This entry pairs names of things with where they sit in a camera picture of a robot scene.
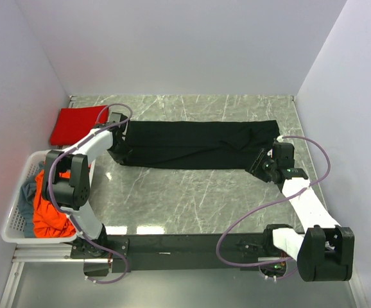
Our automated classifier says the black base beam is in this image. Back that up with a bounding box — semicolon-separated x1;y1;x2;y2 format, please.
71;233;272;276

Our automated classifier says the orange t shirt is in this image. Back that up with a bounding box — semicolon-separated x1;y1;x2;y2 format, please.
33;170;76;238

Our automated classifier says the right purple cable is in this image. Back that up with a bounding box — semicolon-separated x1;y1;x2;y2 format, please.
216;135;331;280

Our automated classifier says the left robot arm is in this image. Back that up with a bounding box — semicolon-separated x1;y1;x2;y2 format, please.
41;113;131;258

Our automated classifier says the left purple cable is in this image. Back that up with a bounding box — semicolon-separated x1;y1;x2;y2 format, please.
49;103;133;285

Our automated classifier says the purple cable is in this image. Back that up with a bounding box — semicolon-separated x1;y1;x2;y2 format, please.
216;135;331;280
49;103;133;285

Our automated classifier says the grey blue t shirt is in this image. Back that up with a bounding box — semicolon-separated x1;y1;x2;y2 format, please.
17;161;44;238

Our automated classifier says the black t shirt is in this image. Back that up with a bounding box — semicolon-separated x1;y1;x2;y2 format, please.
124;120;280;170

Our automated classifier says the folded red t shirt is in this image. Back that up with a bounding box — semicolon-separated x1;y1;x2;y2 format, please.
49;105;108;146

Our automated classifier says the aluminium frame rail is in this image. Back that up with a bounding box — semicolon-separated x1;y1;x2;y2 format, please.
0;243;108;308

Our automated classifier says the white plastic laundry basket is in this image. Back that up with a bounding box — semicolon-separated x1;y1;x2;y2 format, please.
1;150;102;244

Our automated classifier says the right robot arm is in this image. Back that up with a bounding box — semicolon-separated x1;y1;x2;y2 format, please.
247;136;355;282

